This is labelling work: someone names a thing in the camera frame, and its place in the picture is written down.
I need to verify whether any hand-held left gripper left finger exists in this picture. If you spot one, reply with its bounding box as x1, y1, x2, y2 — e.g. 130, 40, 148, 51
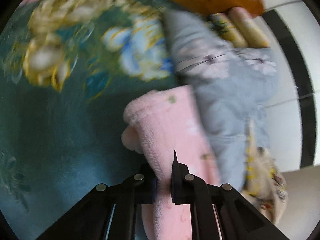
36, 163, 158, 240

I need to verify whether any cream cartoon print cloth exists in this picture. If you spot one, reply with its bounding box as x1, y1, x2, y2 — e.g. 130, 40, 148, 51
240, 119, 288, 225

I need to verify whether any white wardrobe with black stripe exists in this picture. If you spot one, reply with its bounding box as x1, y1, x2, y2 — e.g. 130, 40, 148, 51
260, 1, 314, 173

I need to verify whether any pink floral fleece garment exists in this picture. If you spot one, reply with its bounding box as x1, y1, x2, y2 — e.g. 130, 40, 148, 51
121, 85, 221, 240

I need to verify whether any teal floral bed sheet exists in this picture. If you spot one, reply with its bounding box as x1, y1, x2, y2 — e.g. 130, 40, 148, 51
0, 0, 200, 240

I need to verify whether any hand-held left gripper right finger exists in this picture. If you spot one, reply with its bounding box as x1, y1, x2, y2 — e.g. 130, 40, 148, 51
170, 150, 290, 240

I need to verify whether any grey daisy print duvet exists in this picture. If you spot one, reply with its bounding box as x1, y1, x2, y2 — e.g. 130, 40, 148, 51
162, 11, 279, 193

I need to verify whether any yellow floral pillow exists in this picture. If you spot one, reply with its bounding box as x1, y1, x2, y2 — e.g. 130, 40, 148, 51
209, 14, 249, 47

